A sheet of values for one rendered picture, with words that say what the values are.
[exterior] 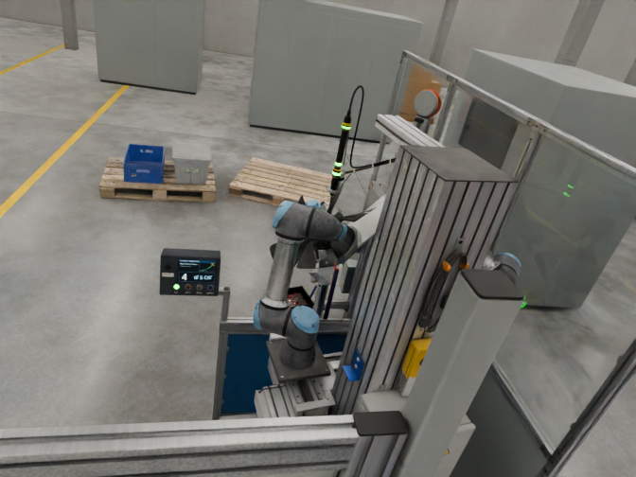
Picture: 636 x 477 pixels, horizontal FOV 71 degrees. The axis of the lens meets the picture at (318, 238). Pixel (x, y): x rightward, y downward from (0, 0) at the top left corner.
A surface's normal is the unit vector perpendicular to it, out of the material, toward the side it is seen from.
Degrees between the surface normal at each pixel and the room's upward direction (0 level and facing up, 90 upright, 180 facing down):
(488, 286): 0
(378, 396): 0
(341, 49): 90
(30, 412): 0
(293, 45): 90
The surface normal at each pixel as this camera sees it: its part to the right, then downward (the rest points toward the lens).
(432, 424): 0.18, 0.53
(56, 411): 0.17, -0.85
